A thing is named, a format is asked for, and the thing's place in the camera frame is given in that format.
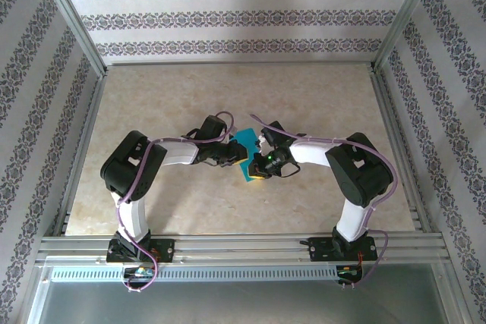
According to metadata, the aluminium frame post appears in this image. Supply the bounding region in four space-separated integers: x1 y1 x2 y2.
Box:
32 0 109 77
370 0 445 73

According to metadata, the aluminium back frame rail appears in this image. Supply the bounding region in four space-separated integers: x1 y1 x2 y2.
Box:
104 60 375 68

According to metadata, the blue square paper sheet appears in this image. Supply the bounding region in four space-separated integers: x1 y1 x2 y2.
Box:
230 126 264 184

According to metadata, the aluminium right frame post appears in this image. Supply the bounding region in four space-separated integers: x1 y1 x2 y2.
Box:
370 0 445 73

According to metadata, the grey metal sheet panel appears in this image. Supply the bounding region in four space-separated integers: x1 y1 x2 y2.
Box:
26 263 464 324

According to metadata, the aluminium right side rail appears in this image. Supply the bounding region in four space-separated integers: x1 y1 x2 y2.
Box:
370 68 434 236

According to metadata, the slotted grey cable duct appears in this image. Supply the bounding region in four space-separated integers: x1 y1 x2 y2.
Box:
49 266 361 283

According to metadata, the aluminium left side rail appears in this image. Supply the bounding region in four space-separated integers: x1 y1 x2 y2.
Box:
51 71 109 237

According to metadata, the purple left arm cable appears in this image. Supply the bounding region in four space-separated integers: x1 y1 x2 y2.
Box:
113 111 236 294

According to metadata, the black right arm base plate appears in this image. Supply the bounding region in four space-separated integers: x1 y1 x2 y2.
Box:
308 236 377 263

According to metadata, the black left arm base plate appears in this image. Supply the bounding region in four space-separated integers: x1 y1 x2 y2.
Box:
106 238 176 264

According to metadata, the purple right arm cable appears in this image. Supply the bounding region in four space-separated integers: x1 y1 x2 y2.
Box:
248 113 399 291

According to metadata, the small circuit board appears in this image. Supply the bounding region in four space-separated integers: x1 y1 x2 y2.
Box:
123 266 156 279
337 265 364 283

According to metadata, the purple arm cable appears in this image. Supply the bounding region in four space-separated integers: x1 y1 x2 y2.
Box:
113 111 236 294
248 113 399 291

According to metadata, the aluminium left frame post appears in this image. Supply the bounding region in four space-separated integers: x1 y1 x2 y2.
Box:
32 0 109 77

